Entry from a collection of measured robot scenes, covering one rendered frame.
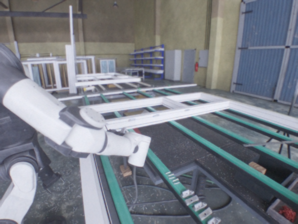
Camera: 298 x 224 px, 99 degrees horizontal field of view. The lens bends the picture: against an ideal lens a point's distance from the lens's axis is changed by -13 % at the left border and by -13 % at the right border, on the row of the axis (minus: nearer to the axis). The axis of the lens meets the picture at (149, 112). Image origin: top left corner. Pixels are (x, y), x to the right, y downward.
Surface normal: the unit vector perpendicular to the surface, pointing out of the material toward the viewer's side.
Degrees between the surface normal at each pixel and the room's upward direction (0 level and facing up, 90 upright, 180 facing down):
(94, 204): 0
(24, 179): 90
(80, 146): 83
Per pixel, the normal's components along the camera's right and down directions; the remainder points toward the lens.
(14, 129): 0.78, 0.36
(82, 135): 0.02, 0.21
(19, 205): 0.52, 0.28
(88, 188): 0.00, -0.95
